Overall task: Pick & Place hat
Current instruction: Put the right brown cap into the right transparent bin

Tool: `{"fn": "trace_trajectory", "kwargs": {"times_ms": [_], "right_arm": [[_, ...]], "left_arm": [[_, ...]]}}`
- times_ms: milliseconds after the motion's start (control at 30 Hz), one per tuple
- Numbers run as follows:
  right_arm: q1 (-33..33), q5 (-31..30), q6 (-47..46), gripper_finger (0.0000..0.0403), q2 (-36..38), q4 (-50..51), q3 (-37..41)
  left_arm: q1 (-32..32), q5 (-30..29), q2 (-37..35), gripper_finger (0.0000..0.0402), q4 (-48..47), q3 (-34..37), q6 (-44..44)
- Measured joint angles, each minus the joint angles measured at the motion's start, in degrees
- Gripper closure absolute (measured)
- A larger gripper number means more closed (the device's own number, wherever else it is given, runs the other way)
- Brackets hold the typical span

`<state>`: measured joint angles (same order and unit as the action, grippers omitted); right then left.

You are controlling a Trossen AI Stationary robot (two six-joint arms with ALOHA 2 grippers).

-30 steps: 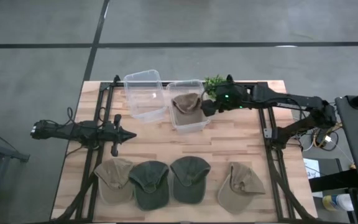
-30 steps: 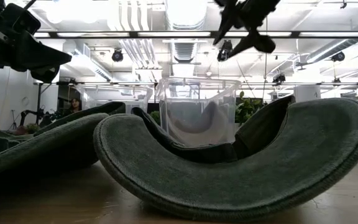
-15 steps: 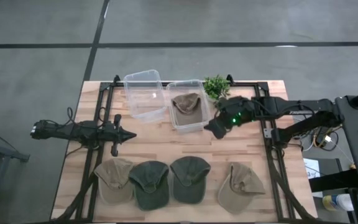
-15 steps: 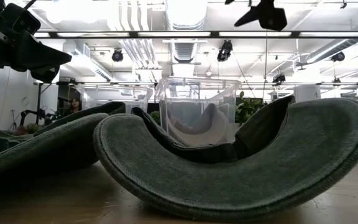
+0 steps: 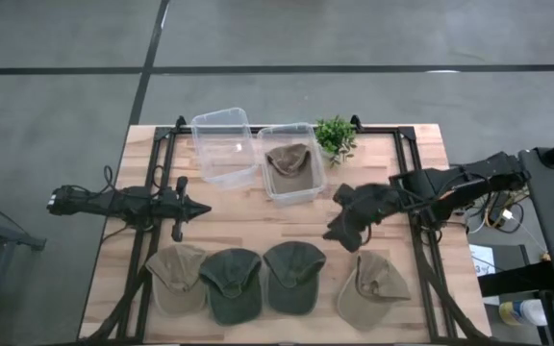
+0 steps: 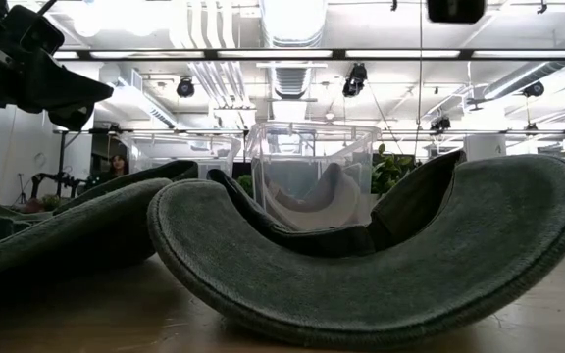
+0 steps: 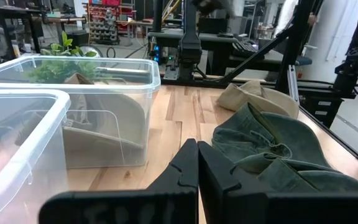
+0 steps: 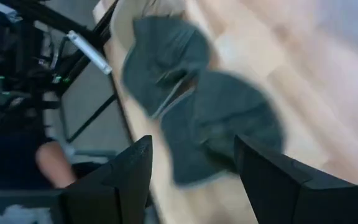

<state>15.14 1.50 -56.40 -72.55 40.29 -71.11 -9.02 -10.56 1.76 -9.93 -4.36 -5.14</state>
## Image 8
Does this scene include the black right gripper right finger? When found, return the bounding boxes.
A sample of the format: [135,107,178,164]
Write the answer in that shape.
[233,135,358,224]

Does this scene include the white cloth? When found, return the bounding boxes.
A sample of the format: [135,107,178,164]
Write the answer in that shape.
[0,204,54,224]

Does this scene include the silver metal bar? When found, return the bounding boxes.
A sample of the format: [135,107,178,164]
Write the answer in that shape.
[66,30,114,76]

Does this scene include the black equipment with green lights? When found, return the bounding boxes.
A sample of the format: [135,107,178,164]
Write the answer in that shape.
[0,0,63,138]

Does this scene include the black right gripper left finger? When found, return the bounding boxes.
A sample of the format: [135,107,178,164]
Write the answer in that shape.
[60,135,154,224]

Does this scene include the black metal rig frame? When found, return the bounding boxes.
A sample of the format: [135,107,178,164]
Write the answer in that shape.
[0,0,121,146]

